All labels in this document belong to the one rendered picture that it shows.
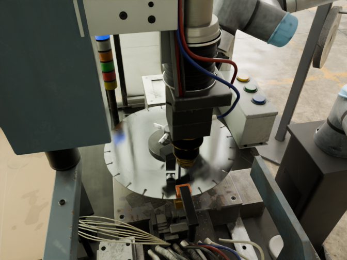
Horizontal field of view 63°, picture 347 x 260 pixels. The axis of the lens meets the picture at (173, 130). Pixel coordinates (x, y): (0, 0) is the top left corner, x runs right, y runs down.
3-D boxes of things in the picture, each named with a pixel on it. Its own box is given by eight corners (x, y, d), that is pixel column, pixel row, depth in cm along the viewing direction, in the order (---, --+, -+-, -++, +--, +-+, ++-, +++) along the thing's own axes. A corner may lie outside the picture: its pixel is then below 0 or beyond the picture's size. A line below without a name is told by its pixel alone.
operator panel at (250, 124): (215, 102, 120) (219, 71, 110) (240, 99, 121) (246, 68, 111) (239, 149, 99) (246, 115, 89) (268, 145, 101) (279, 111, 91)
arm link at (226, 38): (197, 21, 65) (222, 33, 70) (189, 40, 66) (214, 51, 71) (217, 26, 60) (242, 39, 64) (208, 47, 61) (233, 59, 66)
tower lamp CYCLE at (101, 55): (97, 55, 84) (95, 45, 82) (113, 53, 84) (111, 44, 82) (97, 62, 80) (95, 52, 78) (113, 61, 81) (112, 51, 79)
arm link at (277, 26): (294, 6, 68) (254, -13, 67) (304, 25, 60) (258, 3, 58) (275, 35, 73) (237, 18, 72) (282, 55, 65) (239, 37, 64)
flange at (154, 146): (201, 145, 72) (201, 138, 70) (167, 167, 66) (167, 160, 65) (172, 124, 78) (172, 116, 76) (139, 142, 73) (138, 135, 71)
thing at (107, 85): (103, 83, 90) (101, 75, 88) (117, 81, 91) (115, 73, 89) (103, 91, 87) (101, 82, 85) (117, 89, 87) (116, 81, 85)
